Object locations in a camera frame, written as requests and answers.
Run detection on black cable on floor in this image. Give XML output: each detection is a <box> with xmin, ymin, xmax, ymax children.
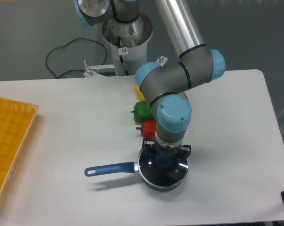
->
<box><xmin>45</xmin><ymin>37</ymin><xmax>108</xmax><ymax>79</ymax></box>

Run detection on red bell pepper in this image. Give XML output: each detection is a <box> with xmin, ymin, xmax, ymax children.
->
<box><xmin>136</xmin><ymin>121</ymin><xmax>157</xmax><ymax>140</ymax></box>

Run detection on glass lid blue knob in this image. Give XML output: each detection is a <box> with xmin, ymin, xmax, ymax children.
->
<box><xmin>137</xmin><ymin>149</ymin><xmax>189</xmax><ymax>191</ymax></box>

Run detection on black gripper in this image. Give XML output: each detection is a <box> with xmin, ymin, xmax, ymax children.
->
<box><xmin>142</xmin><ymin>138</ymin><xmax>191</xmax><ymax>159</ymax></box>

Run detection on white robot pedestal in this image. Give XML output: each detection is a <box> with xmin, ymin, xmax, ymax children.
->
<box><xmin>82</xmin><ymin>11</ymin><xmax>168</xmax><ymax>78</ymax></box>

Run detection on yellow plastic basket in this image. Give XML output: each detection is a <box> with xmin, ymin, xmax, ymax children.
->
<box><xmin>0</xmin><ymin>97</ymin><xmax>39</xmax><ymax>197</ymax></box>

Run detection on yellow bell pepper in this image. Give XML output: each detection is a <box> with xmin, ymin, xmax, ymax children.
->
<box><xmin>134</xmin><ymin>84</ymin><xmax>146</xmax><ymax>102</ymax></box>

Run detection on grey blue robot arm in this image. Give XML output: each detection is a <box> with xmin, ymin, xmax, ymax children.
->
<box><xmin>73</xmin><ymin>0</ymin><xmax>226</xmax><ymax>159</ymax></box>

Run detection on bagged brown bread slice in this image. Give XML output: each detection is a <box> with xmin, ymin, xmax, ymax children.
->
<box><xmin>180</xmin><ymin>92</ymin><xmax>193</xmax><ymax>129</ymax></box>

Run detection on green bell pepper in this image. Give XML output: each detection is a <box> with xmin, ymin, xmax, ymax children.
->
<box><xmin>131</xmin><ymin>101</ymin><xmax>154</xmax><ymax>123</ymax></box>

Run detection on blue saucepan with handle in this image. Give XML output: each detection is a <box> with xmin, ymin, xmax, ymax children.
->
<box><xmin>84</xmin><ymin>145</ymin><xmax>191</xmax><ymax>192</ymax></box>

